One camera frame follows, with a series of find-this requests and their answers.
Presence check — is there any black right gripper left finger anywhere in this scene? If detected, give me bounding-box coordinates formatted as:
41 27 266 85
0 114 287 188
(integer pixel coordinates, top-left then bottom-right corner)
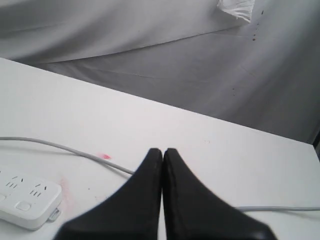
55 148 163 240

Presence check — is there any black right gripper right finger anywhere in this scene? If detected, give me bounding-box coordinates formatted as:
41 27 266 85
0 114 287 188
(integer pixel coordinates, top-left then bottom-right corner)
162 148 276 240

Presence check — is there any white power strip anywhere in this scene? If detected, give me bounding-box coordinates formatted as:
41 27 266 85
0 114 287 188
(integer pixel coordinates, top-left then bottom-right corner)
0 166 62 231

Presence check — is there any grey backdrop cloth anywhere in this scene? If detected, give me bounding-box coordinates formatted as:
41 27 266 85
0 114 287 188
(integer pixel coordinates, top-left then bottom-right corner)
0 0 320 144

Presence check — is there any white crumpled cloth piece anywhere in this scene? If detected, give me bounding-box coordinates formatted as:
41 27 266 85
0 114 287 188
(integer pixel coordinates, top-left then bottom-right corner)
217 0 255 23

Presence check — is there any grey power cable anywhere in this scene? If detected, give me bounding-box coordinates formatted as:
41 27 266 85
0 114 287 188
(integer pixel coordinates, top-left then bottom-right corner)
0 136 320 212

